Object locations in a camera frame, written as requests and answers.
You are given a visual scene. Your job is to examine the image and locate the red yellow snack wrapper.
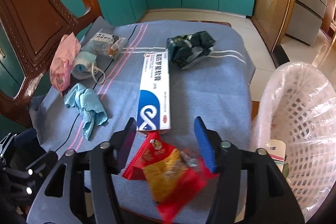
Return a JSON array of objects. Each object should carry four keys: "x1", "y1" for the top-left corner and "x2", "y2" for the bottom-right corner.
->
[{"x1": 122, "y1": 131, "x2": 218, "y2": 223}]

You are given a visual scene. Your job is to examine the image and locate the white lattice trash basket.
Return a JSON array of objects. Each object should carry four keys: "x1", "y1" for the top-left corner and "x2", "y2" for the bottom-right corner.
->
[{"x1": 250, "y1": 62, "x2": 335, "y2": 221}]

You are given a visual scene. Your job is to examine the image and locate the blue striped table cloth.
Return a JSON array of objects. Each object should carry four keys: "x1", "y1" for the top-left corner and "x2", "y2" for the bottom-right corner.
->
[{"x1": 28, "y1": 16, "x2": 256, "y2": 224}]

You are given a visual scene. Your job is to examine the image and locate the pink plastic package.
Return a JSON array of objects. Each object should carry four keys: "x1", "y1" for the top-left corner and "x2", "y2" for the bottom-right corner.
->
[{"x1": 50, "y1": 32, "x2": 81, "y2": 94}]

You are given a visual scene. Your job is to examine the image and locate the blue white face mask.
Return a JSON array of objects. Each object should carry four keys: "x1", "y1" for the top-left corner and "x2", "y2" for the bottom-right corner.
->
[{"x1": 71, "y1": 51, "x2": 105, "y2": 85}]

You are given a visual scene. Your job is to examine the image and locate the clear plastic snack bag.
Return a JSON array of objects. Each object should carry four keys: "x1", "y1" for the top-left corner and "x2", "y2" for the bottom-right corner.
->
[{"x1": 81, "y1": 28, "x2": 127, "y2": 60}]

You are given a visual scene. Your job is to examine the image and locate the dark green crumpled wrapper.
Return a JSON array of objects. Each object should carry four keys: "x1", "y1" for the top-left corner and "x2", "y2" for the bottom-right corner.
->
[{"x1": 166, "y1": 31, "x2": 216, "y2": 69}]

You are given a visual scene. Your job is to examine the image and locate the grey refrigerator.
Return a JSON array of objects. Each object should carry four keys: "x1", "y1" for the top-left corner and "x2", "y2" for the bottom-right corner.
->
[{"x1": 286, "y1": 0, "x2": 327, "y2": 46}]

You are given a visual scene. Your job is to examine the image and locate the light blue cloth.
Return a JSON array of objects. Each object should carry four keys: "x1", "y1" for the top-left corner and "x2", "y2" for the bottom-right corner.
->
[{"x1": 64, "y1": 83, "x2": 108, "y2": 140}]

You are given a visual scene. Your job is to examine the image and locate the white paper cup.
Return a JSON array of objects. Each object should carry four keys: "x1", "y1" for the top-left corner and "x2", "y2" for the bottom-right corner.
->
[{"x1": 265, "y1": 139, "x2": 286, "y2": 172}]

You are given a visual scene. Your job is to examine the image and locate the carved wooden chair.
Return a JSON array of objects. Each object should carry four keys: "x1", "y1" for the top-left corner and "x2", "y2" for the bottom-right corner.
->
[{"x1": 1, "y1": 0, "x2": 101, "y2": 128}]

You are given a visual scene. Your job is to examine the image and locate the white blue ointment box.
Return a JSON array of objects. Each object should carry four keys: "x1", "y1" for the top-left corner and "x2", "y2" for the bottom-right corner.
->
[{"x1": 137, "y1": 51, "x2": 171, "y2": 134}]

